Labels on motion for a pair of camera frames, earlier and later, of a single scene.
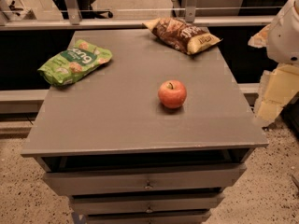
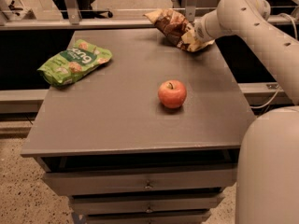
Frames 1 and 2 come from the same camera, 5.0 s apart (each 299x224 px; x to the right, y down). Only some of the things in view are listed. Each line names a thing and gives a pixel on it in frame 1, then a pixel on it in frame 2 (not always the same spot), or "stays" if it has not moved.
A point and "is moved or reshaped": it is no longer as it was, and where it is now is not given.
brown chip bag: x=181 y=35 is moved or reshaped
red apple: x=172 y=93 stays
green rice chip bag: x=69 y=64 stays
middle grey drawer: x=144 y=203 stays
